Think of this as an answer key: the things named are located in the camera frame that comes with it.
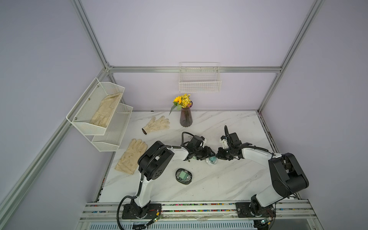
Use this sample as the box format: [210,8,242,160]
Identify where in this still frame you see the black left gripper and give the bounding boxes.
[194,146,216,162]

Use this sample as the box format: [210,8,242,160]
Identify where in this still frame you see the clear plastic pouch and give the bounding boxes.
[206,156,218,166]

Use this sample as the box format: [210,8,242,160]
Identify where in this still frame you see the teal wall charger plug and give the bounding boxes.
[208,156,217,164]

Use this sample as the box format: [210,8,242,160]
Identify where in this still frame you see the light green usb charger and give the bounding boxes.
[178,171,189,181]

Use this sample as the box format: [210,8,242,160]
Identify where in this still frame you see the clear pouch with black zipper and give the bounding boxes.
[175,168,193,185]

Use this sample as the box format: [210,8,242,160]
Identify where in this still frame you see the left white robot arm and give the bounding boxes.
[116,132,215,230]

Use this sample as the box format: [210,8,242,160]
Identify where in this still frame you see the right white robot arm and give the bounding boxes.
[216,133,309,215]

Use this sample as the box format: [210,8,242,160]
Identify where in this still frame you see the dark ribbed glass vase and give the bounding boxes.
[180,108,193,127]

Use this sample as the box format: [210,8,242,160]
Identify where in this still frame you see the cream knit work glove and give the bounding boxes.
[142,116,170,135]

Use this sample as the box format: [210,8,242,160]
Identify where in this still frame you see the yellow flower bouquet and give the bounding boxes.
[170,94,193,113]

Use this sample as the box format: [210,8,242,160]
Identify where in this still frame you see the yellow leather work glove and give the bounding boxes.
[114,139,148,175]

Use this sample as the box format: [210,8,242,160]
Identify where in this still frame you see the lower white mesh shelf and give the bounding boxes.
[90,103,133,152]

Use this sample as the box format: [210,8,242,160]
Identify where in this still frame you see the white mesh shelf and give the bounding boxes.
[66,79,125,136]
[90,103,133,152]

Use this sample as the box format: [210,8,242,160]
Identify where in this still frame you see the beige glove in shelf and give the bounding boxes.
[90,93,122,128]

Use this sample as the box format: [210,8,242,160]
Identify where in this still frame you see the upper white mesh shelf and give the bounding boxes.
[66,79,125,136]

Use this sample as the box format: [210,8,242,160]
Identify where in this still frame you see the white wire wall basket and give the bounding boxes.
[179,62,222,94]

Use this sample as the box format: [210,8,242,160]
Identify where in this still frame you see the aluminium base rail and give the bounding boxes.
[80,199,317,222]

